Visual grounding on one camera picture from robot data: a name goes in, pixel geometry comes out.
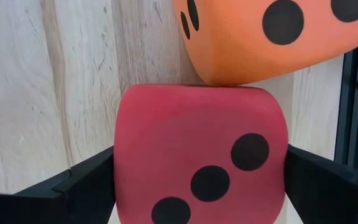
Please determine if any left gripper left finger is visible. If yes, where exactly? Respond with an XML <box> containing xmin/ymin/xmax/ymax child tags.
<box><xmin>0</xmin><ymin>146</ymin><xmax>116</xmax><ymax>224</ymax></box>

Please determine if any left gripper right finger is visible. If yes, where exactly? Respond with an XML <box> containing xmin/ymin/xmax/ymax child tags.
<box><xmin>284</xmin><ymin>144</ymin><xmax>358</xmax><ymax>224</ymax></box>

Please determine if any large red foam die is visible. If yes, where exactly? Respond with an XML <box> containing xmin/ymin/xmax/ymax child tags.
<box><xmin>113</xmin><ymin>83</ymin><xmax>289</xmax><ymax>224</ymax></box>

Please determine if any large orange foam die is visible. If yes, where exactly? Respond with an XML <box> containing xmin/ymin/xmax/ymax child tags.
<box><xmin>172</xmin><ymin>0</ymin><xmax>358</xmax><ymax>86</ymax></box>

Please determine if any black aluminium table frame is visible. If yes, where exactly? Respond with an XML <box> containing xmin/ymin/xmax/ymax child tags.
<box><xmin>334</xmin><ymin>29</ymin><xmax>358</xmax><ymax>170</ymax></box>

